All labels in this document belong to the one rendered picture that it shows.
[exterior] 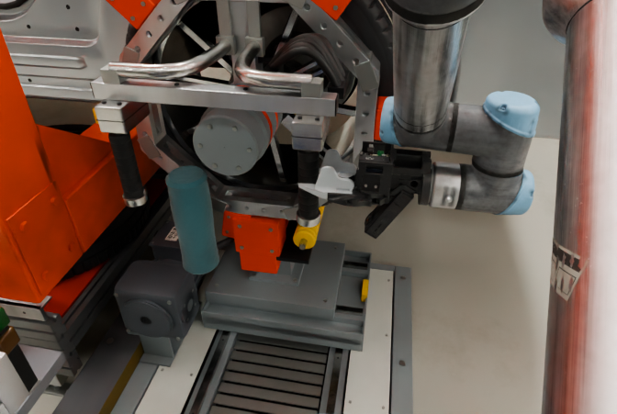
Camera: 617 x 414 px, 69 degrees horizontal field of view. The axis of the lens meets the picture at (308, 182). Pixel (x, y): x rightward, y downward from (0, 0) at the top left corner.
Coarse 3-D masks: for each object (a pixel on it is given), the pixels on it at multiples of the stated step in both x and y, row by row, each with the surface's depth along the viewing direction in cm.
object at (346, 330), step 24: (360, 264) 154; (360, 288) 149; (216, 312) 138; (240, 312) 141; (264, 312) 141; (336, 312) 138; (360, 312) 136; (264, 336) 139; (288, 336) 137; (312, 336) 135; (336, 336) 133; (360, 336) 131
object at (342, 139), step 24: (192, 24) 111; (288, 24) 94; (168, 48) 103; (192, 48) 119; (288, 72) 104; (312, 72) 100; (168, 120) 110; (192, 120) 119; (288, 120) 107; (192, 144) 115; (288, 144) 134; (336, 144) 119; (264, 168) 123; (288, 168) 122
